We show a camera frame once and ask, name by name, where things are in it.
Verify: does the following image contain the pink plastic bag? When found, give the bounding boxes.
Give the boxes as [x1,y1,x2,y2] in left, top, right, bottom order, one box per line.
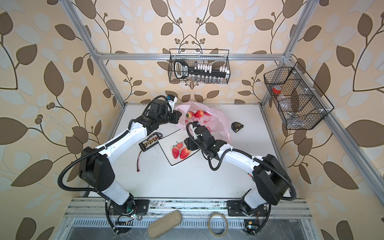
[176,102,232,143]

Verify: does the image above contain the small red fake cherry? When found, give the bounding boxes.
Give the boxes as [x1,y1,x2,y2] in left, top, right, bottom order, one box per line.
[176,143,184,149]

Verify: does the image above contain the red fake strawberry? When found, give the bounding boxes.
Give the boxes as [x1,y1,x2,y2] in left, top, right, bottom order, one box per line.
[180,148,191,160]
[172,146,180,159]

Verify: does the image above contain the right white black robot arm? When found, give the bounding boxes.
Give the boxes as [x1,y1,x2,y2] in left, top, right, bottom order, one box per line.
[186,122,297,212]

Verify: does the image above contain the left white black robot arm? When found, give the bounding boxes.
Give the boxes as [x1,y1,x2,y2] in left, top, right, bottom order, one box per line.
[58,95,182,206]

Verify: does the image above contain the red fake fruits in bag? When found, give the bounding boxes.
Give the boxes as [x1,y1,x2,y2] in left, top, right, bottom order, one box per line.
[186,110,211,119]

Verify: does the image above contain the black tape measure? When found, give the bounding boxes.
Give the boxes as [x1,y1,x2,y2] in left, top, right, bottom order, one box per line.
[231,122,244,133]

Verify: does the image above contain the black socket set tool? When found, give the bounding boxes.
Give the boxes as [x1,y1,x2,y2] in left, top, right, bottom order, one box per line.
[173,60,231,80]

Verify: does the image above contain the clear tape roll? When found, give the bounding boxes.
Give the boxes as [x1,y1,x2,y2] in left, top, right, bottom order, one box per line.
[208,212,229,238]

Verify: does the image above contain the beige oval sponge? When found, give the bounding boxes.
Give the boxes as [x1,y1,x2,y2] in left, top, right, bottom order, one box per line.
[148,210,182,239]

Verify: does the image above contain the black connector board with wires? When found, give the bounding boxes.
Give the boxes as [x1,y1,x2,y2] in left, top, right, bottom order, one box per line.
[137,132,163,172]

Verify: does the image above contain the black wire basket back wall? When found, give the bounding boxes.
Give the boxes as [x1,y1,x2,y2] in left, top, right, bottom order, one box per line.
[168,48,231,85]

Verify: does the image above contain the black wire basket wall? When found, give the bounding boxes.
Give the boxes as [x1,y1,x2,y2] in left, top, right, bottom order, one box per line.
[264,62,334,130]
[168,48,231,85]

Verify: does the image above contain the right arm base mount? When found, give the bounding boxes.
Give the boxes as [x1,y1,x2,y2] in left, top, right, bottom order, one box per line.
[227,200,268,218]

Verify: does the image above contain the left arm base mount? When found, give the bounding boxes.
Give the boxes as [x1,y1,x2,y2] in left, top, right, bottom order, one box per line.
[108,199,150,216]

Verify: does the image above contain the black wire basket right wall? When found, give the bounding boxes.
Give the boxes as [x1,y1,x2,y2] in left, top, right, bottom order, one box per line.
[264,62,334,130]

